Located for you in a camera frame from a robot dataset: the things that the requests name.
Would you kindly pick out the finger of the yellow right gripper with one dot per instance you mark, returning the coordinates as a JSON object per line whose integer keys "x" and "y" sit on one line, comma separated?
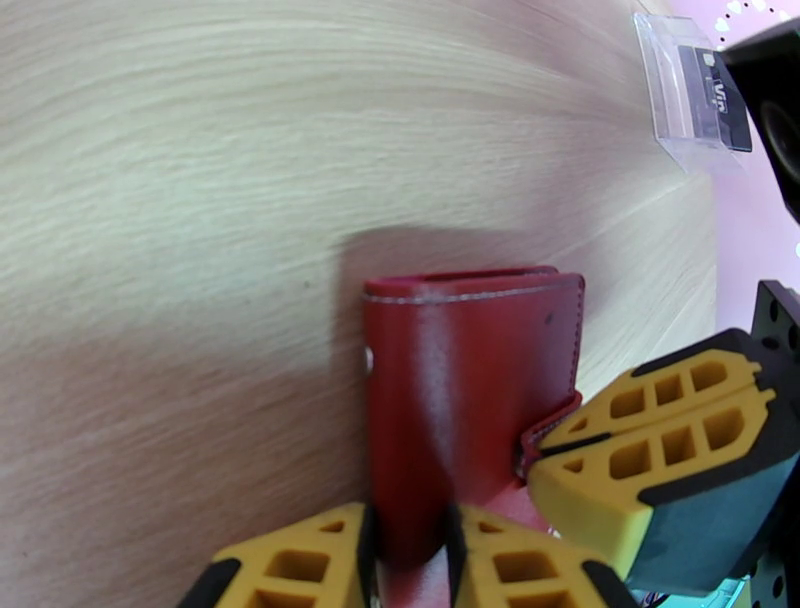
{"x": 594, "y": 500}
{"x": 687, "y": 359}

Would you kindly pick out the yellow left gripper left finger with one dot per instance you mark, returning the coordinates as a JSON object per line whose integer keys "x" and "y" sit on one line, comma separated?
{"x": 347, "y": 562}

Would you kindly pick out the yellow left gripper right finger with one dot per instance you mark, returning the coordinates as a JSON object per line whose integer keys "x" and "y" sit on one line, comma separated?
{"x": 469, "y": 562}

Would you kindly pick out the red leather card holder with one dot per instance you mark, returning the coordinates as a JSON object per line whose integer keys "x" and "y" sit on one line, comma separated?
{"x": 475, "y": 375}

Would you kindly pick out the clear acrylic card box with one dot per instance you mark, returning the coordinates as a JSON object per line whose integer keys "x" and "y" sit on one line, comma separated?
{"x": 669, "y": 75}

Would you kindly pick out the stack of plastic cards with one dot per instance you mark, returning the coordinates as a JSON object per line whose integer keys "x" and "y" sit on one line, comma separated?
{"x": 719, "y": 100}

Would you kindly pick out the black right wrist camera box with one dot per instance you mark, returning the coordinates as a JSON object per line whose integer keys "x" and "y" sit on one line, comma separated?
{"x": 769, "y": 94}

